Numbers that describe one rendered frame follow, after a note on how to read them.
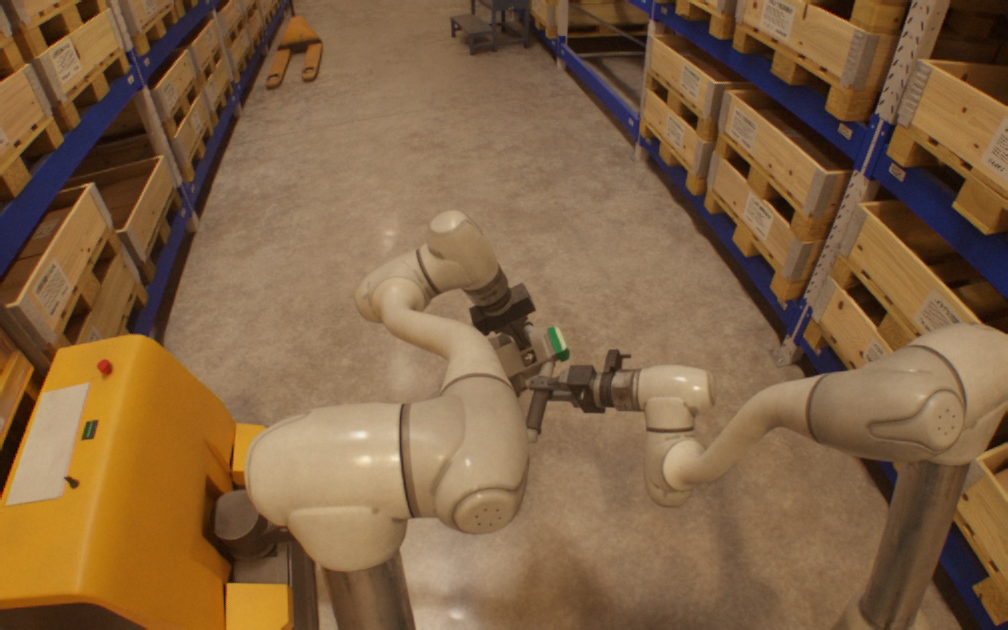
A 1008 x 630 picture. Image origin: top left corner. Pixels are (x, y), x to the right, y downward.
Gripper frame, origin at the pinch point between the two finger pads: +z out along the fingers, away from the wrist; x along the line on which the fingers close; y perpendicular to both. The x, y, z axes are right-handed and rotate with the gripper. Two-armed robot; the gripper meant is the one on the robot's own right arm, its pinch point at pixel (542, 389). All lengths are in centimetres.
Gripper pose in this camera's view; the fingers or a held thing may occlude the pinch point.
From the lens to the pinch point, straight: 127.1
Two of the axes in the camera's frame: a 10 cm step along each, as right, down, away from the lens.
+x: 3.8, 5.8, 7.2
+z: -8.9, 0.3, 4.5
